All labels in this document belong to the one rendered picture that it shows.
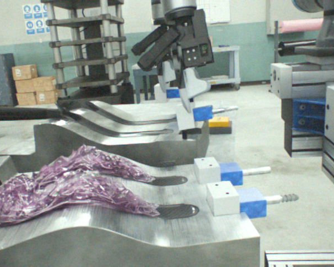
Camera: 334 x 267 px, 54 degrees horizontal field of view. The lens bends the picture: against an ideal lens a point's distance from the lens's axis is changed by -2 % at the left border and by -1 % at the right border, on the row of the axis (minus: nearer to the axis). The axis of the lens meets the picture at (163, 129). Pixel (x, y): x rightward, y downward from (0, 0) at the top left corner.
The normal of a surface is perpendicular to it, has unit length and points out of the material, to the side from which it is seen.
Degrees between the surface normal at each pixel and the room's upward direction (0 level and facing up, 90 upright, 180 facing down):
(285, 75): 90
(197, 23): 82
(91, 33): 90
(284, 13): 90
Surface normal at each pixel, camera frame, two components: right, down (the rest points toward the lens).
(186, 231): -0.08, -0.96
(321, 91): -0.11, 0.27
